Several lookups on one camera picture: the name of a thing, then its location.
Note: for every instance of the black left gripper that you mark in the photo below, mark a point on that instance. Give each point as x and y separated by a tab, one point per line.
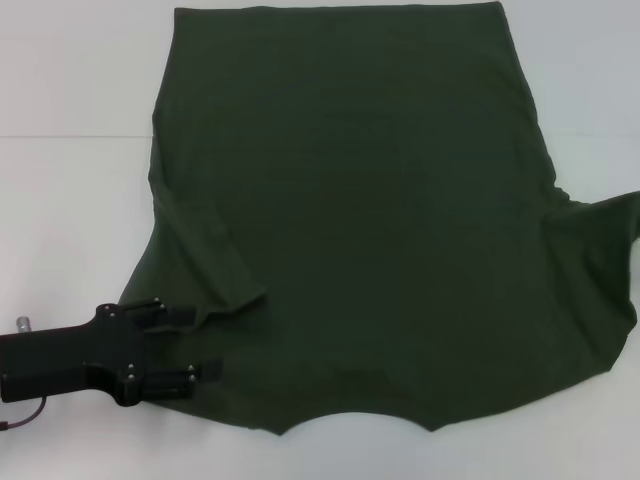
65	352

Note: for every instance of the dark green t-shirt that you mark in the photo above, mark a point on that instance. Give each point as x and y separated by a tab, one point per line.
375	200

